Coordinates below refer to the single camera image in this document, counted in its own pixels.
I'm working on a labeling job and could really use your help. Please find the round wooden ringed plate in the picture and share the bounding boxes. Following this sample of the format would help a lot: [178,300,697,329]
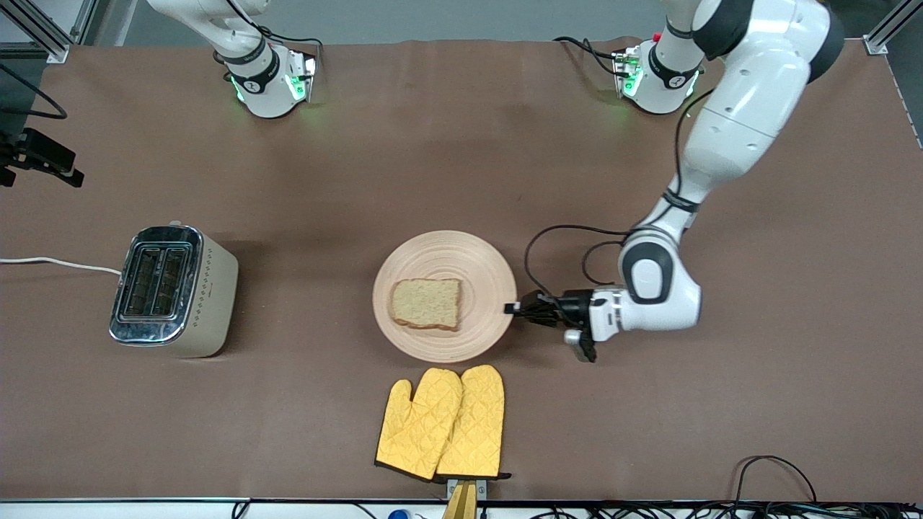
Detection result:
[372,230,518,363]

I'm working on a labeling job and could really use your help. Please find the brown bread slice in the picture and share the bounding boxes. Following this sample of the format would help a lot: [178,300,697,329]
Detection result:
[389,278,462,332]

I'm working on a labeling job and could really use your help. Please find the chrome and beige two-slot toaster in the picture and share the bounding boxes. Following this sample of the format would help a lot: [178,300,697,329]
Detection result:
[108,220,240,359]

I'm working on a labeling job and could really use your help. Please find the brown table cover mat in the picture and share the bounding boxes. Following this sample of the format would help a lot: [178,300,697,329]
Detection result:
[0,36,923,503]

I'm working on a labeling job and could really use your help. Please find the yellow quilted oven mitt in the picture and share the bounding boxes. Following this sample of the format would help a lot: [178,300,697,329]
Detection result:
[435,364,513,482]
[374,368,464,482]

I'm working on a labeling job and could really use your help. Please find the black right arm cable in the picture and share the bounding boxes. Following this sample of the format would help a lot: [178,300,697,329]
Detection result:
[0,63,68,120]

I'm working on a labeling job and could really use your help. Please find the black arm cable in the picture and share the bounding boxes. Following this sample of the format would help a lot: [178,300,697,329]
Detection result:
[0,63,68,120]
[524,88,716,303]

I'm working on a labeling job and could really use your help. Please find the white toaster power cable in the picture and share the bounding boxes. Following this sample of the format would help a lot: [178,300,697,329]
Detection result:
[0,257,123,276]

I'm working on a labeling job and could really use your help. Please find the aluminium frame profile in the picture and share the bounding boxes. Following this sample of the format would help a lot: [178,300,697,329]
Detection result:
[864,0,923,56]
[0,0,98,64]

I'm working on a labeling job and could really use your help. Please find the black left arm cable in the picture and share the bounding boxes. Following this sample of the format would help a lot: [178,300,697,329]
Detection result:
[524,88,716,303]

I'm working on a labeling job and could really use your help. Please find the black cable bundle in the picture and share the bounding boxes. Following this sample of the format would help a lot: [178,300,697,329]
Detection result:
[480,502,923,519]

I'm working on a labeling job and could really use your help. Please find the black looped cable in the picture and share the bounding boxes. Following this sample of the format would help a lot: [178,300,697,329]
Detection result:
[734,455,819,505]

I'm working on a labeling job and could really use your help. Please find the black base cable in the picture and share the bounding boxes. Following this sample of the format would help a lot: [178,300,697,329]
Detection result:
[252,25,324,50]
[554,36,622,76]

